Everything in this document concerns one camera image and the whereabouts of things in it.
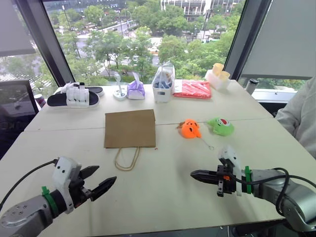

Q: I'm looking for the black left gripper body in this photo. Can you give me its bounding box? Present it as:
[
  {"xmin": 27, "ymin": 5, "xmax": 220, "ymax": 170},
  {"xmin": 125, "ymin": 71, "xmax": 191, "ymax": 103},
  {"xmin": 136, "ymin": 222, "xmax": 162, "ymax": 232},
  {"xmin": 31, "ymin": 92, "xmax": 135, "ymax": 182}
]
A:
[{"xmin": 69, "ymin": 172, "xmax": 93, "ymax": 208}]

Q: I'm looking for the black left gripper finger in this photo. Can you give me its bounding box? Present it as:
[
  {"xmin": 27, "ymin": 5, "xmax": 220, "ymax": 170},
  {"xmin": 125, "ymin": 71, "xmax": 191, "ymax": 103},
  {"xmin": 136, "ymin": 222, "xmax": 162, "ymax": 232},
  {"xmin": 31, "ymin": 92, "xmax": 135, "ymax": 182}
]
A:
[
  {"xmin": 89, "ymin": 176, "xmax": 117, "ymax": 202},
  {"xmin": 80, "ymin": 165, "xmax": 100, "ymax": 183}
]

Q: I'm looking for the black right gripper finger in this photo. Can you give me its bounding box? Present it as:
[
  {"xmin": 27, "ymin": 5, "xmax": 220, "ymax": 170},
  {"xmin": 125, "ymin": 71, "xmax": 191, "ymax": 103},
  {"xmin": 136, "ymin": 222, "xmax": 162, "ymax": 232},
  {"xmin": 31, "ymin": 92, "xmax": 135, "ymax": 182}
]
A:
[
  {"xmin": 192, "ymin": 175, "xmax": 219, "ymax": 185},
  {"xmin": 190, "ymin": 170, "xmax": 219, "ymax": 177}
]

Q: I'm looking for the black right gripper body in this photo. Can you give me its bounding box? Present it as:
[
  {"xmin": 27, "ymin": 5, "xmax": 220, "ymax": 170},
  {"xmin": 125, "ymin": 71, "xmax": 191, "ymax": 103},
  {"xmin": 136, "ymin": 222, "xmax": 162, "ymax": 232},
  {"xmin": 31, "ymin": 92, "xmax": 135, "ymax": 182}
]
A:
[{"xmin": 216, "ymin": 158, "xmax": 237, "ymax": 198}]

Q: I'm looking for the orange plush toy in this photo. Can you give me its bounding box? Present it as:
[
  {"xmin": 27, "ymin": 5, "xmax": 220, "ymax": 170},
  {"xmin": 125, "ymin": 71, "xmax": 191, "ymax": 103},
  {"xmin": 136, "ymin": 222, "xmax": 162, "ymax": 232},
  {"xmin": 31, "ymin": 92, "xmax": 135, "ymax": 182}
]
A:
[{"xmin": 176, "ymin": 118, "xmax": 215, "ymax": 151}]

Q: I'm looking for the green plush toy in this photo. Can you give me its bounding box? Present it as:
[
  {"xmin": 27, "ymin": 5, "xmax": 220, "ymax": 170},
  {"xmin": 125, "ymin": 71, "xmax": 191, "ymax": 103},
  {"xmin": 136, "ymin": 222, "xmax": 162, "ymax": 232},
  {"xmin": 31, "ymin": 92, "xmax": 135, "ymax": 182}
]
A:
[{"xmin": 206, "ymin": 117, "xmax": 235, "ymax": 137}]

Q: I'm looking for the brown paper bag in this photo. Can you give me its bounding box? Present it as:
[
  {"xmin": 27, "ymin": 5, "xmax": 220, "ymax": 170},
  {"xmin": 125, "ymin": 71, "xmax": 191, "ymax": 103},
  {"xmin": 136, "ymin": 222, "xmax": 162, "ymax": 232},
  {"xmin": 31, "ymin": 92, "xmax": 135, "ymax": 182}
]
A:
[{"xmin": 104, "ymin": 109, "xmax": 157, "ymax": 172}]

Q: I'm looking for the purple tissue pack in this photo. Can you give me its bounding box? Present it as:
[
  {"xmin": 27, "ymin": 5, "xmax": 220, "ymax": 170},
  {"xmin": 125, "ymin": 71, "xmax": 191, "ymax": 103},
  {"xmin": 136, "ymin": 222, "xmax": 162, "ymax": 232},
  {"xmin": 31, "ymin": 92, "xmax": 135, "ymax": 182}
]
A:
[{"xmin": 126, "ymin": 72, "xmax": 146, "ymax": 100}]

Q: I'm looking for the clear plastic bag of items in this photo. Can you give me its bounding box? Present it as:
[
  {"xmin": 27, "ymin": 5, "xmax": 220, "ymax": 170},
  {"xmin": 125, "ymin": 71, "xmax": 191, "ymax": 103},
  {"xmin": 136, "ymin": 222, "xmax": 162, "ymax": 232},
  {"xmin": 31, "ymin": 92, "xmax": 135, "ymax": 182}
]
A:
[{"xmin": 151, "ymin": 60, "xmax": 176, "ymax": 90}]

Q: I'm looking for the black and white slipper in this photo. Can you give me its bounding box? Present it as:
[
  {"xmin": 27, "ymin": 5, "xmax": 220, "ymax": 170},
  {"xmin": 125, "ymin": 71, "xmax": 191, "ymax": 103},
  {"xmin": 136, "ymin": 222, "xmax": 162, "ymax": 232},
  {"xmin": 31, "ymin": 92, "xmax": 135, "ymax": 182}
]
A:
[
  {"xmin": 46, "ymin": 85, "xmax": 100, "ymax": 109},
  {"xmin": 59, "ymin": 81, "xmax": 105, "ymax": 98}
]

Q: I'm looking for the white stand with round base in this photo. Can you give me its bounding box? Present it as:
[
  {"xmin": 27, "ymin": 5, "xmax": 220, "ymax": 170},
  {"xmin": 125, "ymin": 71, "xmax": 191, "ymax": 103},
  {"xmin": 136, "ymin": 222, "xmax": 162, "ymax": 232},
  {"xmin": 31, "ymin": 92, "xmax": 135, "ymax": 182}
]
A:
[{"xmin": 113, "ymin": 72, "xmax": 128, "ymax": 100}]

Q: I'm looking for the red folded package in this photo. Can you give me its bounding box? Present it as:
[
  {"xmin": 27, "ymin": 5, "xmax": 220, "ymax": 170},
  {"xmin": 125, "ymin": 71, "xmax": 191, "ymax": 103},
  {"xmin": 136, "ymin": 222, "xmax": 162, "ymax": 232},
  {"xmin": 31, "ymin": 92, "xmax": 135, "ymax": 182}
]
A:
[{"xmin": 173, "ymin": 79, "xmax": 213, "ymax": 100}]

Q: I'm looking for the small paper cup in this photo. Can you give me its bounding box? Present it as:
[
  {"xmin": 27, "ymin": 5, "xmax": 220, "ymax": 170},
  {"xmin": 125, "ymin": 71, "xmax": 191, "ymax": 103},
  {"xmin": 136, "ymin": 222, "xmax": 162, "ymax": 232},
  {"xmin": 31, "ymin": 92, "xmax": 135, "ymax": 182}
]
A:
[{"xmin": 34, "ymin": 94, "xmax": 47, "ymax": 109}]

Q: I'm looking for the white plastic storage bin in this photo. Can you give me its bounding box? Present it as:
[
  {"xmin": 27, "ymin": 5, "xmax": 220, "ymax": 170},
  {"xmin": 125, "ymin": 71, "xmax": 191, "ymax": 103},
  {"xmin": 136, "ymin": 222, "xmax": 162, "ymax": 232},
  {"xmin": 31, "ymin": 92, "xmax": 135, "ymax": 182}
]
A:
[{"xmin": 152, "ymin": 82, "xmax": 173, "ymax": 103}]

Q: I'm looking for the white plastic tray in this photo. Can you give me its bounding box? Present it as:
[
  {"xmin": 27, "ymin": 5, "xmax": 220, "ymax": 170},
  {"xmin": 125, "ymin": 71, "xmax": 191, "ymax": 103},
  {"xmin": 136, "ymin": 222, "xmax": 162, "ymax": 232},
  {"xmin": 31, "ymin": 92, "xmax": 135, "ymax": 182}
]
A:
[{"xmin": 204, "ymin": 69, "xmax": 232, "ymax": 90}]

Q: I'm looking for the white tumbler with black lid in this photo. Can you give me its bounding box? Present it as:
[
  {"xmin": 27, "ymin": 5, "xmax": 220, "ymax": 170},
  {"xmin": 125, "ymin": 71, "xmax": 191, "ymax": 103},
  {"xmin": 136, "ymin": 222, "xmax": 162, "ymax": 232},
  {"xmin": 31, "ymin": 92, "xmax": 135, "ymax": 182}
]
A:
[{"xmin": 245, "ymin": 79, "xmax": 260, "ymax": 96}]

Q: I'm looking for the person in grey sweater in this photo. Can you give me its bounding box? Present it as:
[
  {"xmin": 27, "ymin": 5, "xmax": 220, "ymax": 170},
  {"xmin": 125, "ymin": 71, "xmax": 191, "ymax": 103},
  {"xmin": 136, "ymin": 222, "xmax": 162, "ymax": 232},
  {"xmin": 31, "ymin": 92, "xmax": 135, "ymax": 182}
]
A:
[{"xmin": 275, "ymin": 76, "xmax": 316, "ymax": 160}]

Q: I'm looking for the black mesh chair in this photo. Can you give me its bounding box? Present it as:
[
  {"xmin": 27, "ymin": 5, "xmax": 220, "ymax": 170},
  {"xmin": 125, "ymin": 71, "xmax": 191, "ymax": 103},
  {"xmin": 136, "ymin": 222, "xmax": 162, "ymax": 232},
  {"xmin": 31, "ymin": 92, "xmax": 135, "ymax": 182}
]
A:
[{"xmin": 0, "ymin": 79, "xmax": 40, "ymax": 160}]

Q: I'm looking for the grey roller blind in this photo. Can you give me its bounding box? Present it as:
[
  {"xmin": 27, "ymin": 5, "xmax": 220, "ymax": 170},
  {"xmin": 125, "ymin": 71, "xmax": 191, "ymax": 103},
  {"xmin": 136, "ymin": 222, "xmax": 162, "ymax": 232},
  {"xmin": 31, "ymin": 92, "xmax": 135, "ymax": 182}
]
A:
[
  {"xmin": 0, "ymin": 0, "xmax": 37, "ymax": 58},
  {"xmin": 240, "ymin": 0, "xmax": 316, "ymax": 80}
]

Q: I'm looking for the green right wrist cable tie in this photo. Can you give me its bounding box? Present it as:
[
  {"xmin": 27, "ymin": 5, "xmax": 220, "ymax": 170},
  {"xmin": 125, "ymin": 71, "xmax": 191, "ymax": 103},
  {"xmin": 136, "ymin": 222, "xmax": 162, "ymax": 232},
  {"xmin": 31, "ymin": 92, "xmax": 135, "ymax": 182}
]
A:
[{"xmin": 244, "ymin": 165, "xmax": 252, "ymax": 194}]

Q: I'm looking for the green wrist cable tie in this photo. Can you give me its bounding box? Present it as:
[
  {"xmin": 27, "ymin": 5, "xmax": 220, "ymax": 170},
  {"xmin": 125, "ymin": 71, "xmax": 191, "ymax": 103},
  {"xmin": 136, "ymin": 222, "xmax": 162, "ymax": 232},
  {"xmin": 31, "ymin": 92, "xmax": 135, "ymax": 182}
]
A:
[
  {"xmin": 244, "ymin": 165, "xmax": 252, "ymax": 194},
  {"xmin": 41, "ymin": 186, "xmax": 59, "ymax": 218}
]

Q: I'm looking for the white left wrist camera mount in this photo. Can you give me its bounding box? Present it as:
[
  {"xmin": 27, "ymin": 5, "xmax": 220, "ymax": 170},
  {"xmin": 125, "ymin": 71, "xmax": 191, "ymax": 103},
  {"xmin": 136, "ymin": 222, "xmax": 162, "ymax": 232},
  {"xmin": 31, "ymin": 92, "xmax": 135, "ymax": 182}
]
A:
[{"xmin": 51, "ymin": 156, "xmax": 82, "ymax": 215}]

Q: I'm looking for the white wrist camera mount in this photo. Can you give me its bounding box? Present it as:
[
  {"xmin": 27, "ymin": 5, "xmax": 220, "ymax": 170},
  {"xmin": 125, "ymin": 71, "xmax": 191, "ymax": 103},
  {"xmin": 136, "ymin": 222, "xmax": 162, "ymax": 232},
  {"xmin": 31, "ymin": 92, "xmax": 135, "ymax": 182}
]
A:
[
  {"xmin": 217, "ymin": 145, "xmax": 243, "ymax": 197},
  {"xmin": 51, "ymin": 156, "xmax": 82, "ymax": 215}
]

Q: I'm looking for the green left wrist cable tie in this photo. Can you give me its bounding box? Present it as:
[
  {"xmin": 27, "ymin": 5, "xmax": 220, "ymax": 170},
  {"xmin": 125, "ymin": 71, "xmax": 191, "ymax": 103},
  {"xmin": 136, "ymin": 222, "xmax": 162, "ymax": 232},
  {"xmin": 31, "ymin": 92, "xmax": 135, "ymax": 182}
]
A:
[{"xmin": 41, "ymin": 186, "xmax": 59, "ymax": 218}]

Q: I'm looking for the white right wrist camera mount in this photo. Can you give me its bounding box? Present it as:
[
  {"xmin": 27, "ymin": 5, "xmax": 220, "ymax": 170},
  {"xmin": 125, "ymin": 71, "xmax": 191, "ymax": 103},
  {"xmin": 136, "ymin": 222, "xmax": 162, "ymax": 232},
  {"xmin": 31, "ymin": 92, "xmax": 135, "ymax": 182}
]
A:
[{"xmin": 217, "ymin": 145, "xmax": 243, "ymax": 197}]

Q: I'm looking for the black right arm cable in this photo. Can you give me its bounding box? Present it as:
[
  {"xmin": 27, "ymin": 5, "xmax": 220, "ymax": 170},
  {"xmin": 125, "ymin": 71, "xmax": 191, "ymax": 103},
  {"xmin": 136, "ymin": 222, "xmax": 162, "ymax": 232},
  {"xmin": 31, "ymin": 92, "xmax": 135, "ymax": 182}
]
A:
[{"xmin": 236, "ymin": 167, "xmax": 316, "ymax": 216}]

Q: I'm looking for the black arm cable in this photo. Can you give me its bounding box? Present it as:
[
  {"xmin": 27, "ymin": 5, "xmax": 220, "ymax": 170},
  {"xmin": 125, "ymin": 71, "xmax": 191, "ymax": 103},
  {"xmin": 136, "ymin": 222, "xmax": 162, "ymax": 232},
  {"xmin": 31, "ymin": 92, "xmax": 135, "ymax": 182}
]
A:
[
  {"xmin": 0, "ymin": 159, "xmax": 59, "ymax": 210},
  {"xmin": 236, "ymin": 167, "xmax": 316, "ymax": 216}
]

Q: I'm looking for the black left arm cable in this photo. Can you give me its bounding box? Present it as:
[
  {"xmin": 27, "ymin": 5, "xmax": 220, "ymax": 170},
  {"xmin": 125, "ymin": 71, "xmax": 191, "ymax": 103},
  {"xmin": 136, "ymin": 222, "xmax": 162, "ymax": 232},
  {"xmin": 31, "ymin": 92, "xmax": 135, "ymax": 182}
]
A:
[{"xmin": 0, "ymin": 159, "xmax": 59, "ymax": 210}]

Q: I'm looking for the dark window frame post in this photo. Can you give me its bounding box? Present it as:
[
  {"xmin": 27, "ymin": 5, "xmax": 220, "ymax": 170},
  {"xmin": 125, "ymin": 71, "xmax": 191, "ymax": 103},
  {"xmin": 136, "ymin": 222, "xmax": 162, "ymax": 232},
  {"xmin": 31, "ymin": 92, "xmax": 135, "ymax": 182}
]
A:
[
  {"xmin": 223, "ymin": 0, "xmax": 273, "ymax": 81},
  {"xmin": 14, "ymin": 0, "xmax": 76, "ymax": 87}
]

